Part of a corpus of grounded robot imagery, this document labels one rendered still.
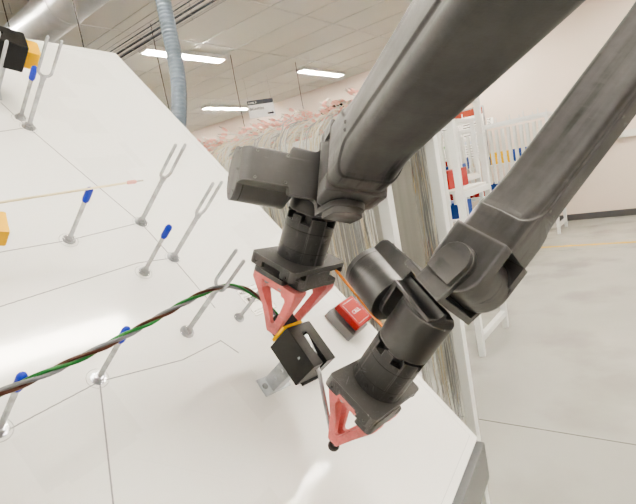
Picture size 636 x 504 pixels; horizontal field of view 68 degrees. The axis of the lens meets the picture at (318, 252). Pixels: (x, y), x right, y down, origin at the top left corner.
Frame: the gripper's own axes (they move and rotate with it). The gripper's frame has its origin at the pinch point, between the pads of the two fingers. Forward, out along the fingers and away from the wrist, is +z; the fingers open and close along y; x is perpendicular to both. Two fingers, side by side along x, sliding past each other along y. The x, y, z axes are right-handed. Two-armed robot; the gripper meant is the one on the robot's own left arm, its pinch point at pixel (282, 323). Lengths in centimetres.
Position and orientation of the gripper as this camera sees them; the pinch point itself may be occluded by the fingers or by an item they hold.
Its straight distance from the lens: 58.7
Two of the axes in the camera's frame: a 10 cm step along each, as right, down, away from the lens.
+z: -2.6, 9.1, 3.1
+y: -5.8, 1.1, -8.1
